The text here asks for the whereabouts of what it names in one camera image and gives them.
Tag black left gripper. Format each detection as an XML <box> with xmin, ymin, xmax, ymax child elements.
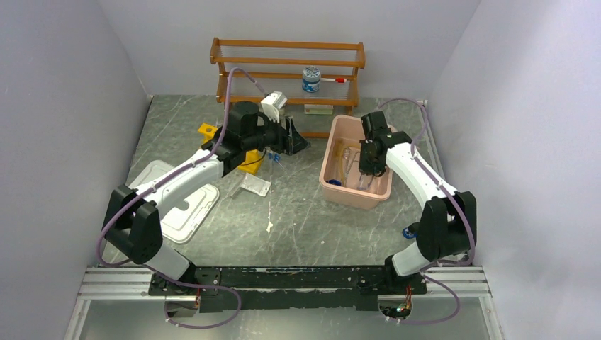
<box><xmin>243</xmin><ymin>111</ymin><xmax>311</xmax><ymax>157</ymax></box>

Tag blue capped test tube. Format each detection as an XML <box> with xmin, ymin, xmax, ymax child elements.
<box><xmin>268</xmin><ymin>151</ymin><xmax>281</xmax><ymax>176</ymax></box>

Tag metal crucible tongs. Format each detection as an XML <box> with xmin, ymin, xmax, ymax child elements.
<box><xmin>341</xmin><ymin>153</ymin><xmax>357</xmax><ymax>186</ymax></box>

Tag clear plastic funnel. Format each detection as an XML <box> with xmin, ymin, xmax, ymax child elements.
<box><xmin>356</xmin><ymin>174</ymin><xmax>378</xmax><ymax>193</ymax></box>

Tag graduated cylinder blue base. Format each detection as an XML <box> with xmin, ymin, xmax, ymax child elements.
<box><xmin>327</xmin><ymin>150</ymin><xmax>350</xmax><ymax>187</ymax></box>

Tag tan rubber tubing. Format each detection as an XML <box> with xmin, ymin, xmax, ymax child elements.
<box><xmin>335</xmin><ymin>143</ymin><xmax>360</xmax><ymax>181</ymax></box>

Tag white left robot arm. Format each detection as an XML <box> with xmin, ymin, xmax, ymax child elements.
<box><xmin>101</xmin><ymin>101</ymin><xmax>310</xmax><ymax>295</ymax></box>

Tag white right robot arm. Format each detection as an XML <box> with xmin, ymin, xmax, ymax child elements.
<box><xmin>359</xmin><ymin>111</ymin><xmax>476</xmax><ymax>293</ymax></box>

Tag white box right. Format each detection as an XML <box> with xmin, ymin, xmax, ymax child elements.
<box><xmin>304</xmin><ymin>104</ymin><xmax>335</xmax><ymax>115</ymax></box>

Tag pink plastic bin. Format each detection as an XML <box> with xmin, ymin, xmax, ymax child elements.
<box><xmin>319</xmin><ymin>115</ymin><xmax>393</xmax><ymax>210</ymax></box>

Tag yellow test tube rack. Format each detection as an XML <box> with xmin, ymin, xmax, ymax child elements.
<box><xmin>198</xmin><ymin>123</ymin><xmax>266</xmax><ymax>175</ymax></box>

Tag blue white jar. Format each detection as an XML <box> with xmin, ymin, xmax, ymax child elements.
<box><xmin>302</xmin><ymin>66</ymin><xmax>322</xmax><ymax>93</ymax></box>

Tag wooden shelf rack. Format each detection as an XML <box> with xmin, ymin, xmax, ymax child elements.
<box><xmin>209</xmin><ymin>38</ymin><xmax>366</xmax><ymax>115</ymax></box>

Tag blue stapler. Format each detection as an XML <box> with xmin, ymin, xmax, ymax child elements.
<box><xmin>402</xmin><ymin>225</ymin><xmax>417</xmax><ymax>239</ymax></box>

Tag white plastic lid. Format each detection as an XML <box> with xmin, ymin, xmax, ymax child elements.
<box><xmin>129</xmin><ymin>160</ymin><xmax>220</xmax><ymax>244</ymax></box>

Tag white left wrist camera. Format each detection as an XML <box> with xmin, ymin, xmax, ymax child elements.
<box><xmin>260</xmin><ymin>91</ymin><xmax>288</xmax><ymax>123</ymax></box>

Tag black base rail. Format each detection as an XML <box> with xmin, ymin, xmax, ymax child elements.
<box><xmin>148</xmin><ymin>265</ymin><xmax>427</xmax><ymax>313</ymax></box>

